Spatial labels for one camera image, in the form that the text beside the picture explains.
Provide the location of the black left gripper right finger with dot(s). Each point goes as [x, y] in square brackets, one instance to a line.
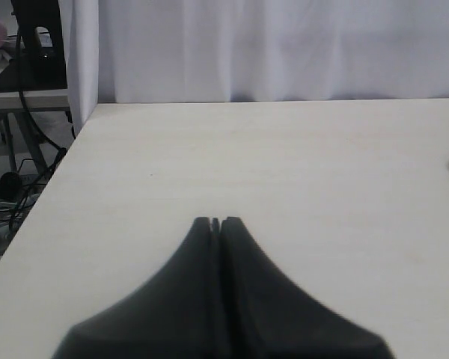
[271, 317]

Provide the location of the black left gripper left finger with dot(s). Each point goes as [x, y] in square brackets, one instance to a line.
[172, 315]

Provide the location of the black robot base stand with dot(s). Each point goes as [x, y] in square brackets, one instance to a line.
[40, 64]

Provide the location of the white power strip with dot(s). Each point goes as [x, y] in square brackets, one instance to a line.
[24, 200]

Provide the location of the white backdrop curtain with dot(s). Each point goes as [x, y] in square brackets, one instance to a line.
[232, 51]

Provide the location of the white side table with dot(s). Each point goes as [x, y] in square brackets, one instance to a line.
[37, 101]

